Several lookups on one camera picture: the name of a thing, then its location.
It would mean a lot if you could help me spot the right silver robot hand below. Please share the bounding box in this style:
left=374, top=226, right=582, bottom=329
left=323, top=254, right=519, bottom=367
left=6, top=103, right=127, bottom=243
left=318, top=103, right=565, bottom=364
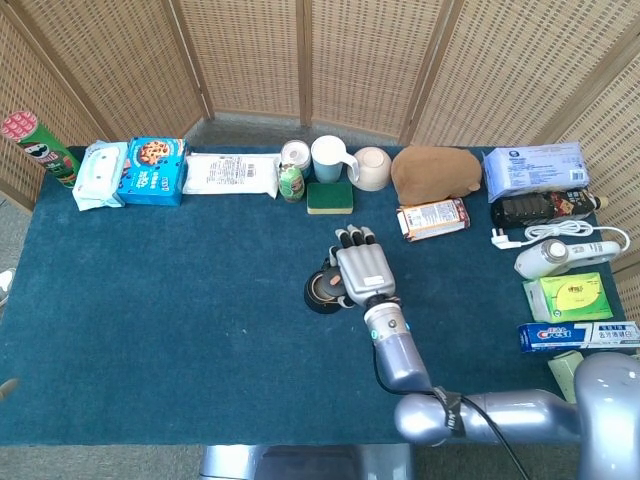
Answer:
left=327, top=224, right=402, bottom=309

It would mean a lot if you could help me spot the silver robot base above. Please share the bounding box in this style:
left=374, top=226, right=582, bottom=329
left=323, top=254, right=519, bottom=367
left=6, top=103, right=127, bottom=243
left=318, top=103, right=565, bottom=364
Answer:
left=198, top=443, right=416, bottom=480

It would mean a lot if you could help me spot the black teapot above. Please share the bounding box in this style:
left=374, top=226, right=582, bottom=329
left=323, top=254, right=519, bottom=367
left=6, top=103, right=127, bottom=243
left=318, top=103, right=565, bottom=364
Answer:
left=303, top=267, right=352, bottom=315

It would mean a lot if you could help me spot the green yellow sponge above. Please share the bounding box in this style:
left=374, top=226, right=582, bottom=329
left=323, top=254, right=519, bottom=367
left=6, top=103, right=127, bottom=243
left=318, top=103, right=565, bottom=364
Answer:
left=306, top=181, right=355, bottom=216

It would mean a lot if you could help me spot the brown orange snack package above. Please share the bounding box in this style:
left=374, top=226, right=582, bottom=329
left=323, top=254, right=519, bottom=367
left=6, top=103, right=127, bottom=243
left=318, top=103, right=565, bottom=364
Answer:
left=396, top=197, right=472, bottom=243

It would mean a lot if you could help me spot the cream ceramic cup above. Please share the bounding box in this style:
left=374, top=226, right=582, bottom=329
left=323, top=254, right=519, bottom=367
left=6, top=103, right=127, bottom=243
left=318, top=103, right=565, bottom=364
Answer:
left=352, top=146, right=393, bottom=192

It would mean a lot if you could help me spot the white shoe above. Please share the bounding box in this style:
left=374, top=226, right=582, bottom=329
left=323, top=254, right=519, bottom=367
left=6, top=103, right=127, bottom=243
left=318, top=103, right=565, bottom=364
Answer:
left=0, top=268, right=17, bottom=307

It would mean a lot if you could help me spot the small green bottle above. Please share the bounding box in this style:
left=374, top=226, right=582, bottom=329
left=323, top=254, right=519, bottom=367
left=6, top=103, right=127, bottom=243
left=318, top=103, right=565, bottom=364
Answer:
left=278, top=163, right=305, bottom=204

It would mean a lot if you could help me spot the brown plush toy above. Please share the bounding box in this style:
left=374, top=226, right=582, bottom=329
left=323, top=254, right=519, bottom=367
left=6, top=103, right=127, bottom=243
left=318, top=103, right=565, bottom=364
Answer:
left=390, top=144, right=484, bottom=207

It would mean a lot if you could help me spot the white plastic package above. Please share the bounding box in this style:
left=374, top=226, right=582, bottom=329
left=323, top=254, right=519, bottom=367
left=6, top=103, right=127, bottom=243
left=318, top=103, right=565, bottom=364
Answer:
left=181, top=152, right=281, bottom=200

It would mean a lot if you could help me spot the dark blue table cloth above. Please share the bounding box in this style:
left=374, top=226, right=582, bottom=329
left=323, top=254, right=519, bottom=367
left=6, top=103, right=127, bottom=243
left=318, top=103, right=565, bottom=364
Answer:
left=0, top=144, right=640, bottom=447

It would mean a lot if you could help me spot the dark snack bag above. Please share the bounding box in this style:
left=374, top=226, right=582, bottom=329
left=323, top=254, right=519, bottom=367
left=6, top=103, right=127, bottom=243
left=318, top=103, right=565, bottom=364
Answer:
left=490, top=188, right=610, bottom=230

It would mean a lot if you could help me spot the white handheld electric device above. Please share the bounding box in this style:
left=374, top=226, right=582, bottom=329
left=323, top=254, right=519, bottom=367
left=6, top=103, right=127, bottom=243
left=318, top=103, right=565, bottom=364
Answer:
left=514, top=238, right=622, bottom=280

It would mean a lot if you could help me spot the lilac tissue pack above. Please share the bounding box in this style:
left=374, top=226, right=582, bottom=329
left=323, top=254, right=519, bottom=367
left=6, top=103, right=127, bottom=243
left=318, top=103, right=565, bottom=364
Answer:
left=482, top=142, right=590, bottom=203

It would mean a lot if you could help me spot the green yellow tea box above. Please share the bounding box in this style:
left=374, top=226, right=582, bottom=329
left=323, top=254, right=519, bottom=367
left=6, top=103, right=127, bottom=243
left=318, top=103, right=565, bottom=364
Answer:
left=522, top=272, right=614, bottom=324

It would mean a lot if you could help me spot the blue Crest toothpaste box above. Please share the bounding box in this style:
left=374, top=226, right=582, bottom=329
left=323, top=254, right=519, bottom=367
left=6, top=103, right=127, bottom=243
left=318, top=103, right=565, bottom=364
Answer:
left=517, top=321, right=640, bottom=355

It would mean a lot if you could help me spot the blue cookie box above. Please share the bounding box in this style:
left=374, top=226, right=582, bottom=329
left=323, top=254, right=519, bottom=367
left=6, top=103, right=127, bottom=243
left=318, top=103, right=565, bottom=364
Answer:
left=117, top=137, right=189, bottom=208

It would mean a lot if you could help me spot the white wet wipes pack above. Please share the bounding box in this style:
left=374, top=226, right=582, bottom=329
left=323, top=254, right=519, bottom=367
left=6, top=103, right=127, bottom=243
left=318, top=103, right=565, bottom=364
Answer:
left=71, top=140, right=129, bottom=212

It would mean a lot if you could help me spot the green Pringles can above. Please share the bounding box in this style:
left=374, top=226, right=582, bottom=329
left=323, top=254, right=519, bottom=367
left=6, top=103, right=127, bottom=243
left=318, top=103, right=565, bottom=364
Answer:
left=0, top=110, right=82, bottom=189

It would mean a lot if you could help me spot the bamboo folding screen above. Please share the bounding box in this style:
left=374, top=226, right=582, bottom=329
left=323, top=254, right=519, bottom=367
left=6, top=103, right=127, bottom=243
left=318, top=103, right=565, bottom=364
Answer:
left=0, top=0, right=640, bottom=324

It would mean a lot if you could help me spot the light blue cup white handle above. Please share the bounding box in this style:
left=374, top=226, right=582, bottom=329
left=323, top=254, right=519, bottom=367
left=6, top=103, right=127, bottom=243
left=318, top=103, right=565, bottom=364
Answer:
left=310, top=135, right=362, bottom=184

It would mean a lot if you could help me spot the white power cable with plug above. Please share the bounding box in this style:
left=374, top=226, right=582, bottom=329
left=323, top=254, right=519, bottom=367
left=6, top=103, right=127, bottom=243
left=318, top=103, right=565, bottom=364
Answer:
left=490, top=220, right=632, bottom=261

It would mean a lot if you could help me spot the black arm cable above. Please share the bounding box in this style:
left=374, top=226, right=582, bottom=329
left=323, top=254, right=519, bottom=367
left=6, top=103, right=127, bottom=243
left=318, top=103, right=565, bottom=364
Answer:
left=372, top=342, right=531, bottom=480

